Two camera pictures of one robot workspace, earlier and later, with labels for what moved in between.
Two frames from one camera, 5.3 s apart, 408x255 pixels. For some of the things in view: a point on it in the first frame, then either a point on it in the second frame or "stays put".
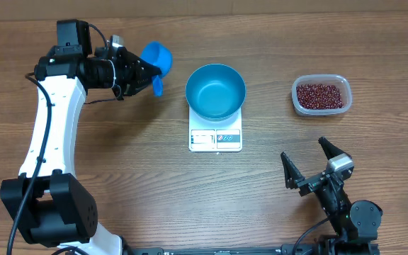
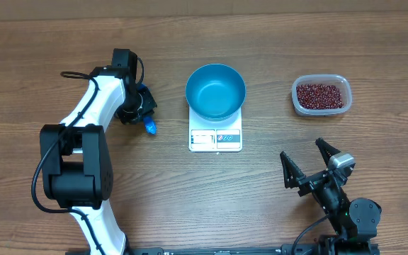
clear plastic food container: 321,95 stays put
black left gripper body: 124,70 -> 146,108
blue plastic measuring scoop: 161,56 -> 149,120
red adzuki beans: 319,96 stays put
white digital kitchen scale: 207,136 stays put
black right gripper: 295,178 stays put
